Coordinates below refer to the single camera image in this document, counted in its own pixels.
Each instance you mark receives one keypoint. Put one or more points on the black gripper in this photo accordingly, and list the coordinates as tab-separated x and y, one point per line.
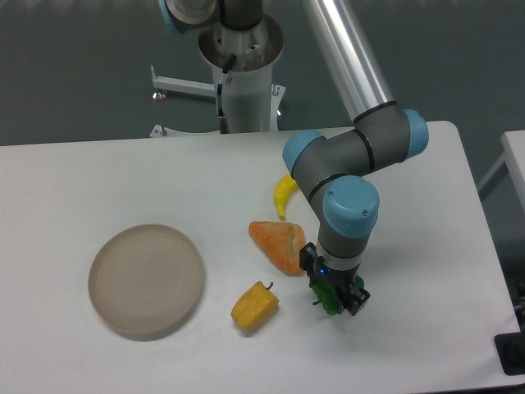
339	274

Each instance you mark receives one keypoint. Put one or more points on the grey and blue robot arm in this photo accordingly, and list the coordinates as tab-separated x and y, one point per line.
331	172

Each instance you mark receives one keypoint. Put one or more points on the yellow toy pepper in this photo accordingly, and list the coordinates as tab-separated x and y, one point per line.
254	307

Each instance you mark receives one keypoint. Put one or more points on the orange toy bread wedge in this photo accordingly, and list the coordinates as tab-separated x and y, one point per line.
281	242

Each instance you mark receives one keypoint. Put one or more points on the yellow toy banana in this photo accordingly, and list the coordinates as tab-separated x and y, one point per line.
284	188

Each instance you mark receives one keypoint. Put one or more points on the black device at table edge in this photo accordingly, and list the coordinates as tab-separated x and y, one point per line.
510	349

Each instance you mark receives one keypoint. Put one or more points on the beige round plate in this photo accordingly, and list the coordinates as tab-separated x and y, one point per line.
146	281

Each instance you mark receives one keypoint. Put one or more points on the white side table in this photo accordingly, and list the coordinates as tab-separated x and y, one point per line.
510	162

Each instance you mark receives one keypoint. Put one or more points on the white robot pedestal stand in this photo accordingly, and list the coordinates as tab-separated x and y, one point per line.
242	61

